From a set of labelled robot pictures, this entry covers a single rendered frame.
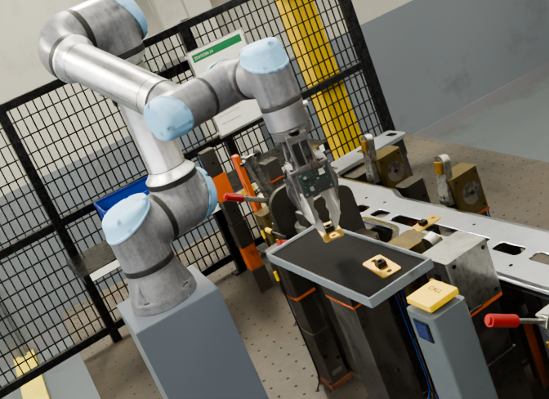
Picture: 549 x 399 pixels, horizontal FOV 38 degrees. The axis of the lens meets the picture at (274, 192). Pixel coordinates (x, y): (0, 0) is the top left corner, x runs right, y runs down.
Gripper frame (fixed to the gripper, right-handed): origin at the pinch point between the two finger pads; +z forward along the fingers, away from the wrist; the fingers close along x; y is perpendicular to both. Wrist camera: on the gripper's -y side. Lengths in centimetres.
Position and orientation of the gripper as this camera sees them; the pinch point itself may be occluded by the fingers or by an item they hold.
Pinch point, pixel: (327, 222)
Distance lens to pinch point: 145.4
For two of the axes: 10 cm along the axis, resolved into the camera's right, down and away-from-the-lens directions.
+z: 3.6, 8.7, 3.2
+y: 1.5, 2.9, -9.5
